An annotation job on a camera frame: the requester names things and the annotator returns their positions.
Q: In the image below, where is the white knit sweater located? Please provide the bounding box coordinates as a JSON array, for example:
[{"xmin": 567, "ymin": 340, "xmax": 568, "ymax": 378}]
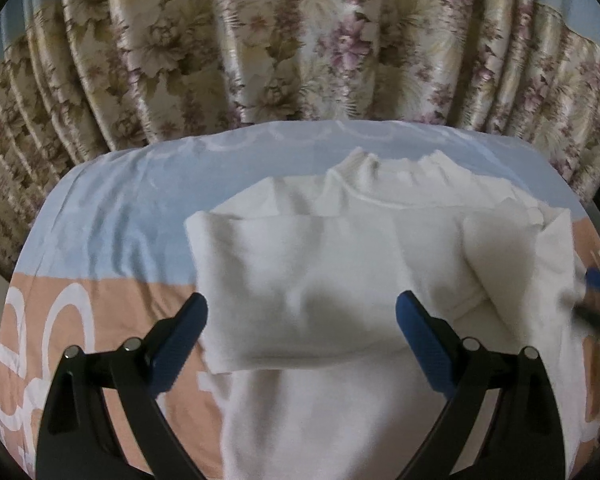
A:
[{"xmin": 186, "ymin": 152, "xmax": 593, "ymax": 480}]

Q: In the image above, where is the blue and orange printed bedsheet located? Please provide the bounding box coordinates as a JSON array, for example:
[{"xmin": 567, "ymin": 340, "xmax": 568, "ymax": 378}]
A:
[{"xmin": 0, "ymin": 120, "xmax": 600, "ymax": 480}]

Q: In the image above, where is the floral curtain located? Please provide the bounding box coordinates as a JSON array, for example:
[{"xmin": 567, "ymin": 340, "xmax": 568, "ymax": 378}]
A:
[{"xmin": 0, "ymin": 0, "xmax": 600, "ymax": 281}]

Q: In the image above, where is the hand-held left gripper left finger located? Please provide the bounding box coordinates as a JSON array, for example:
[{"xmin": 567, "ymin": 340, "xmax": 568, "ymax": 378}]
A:
[{"xmin": 36, "ymin": 293, "xmax": 210, "ymax": 480}]

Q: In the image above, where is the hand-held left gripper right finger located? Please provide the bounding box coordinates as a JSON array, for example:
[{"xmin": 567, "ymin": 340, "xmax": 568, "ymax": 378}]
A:
[{"xmin": 396, "ymin": 289, "xmax": 566, "ymax": 480}]

